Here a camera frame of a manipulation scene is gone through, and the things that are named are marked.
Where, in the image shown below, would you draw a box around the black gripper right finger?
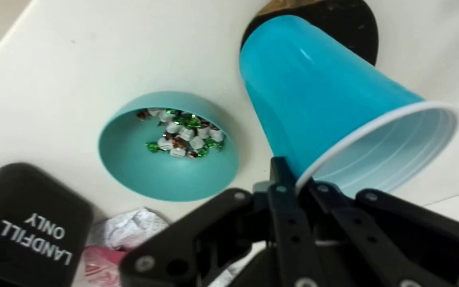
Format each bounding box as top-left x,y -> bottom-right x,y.
299,181 -> 459,287

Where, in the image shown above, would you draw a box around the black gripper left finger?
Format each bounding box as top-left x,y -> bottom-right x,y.
119,157 -> 324,287

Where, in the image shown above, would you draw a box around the blue plastic cup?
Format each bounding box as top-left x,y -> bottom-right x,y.
238,16 -> 459,196

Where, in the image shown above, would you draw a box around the crumpled white wrappers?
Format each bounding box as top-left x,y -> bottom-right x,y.
79,207 -> 168,287

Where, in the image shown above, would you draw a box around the teal bowl with candies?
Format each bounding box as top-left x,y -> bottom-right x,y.
98,90 -> 238,201

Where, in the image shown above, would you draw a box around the black landfill bin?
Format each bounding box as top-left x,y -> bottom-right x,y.
0,162 -> 93,287

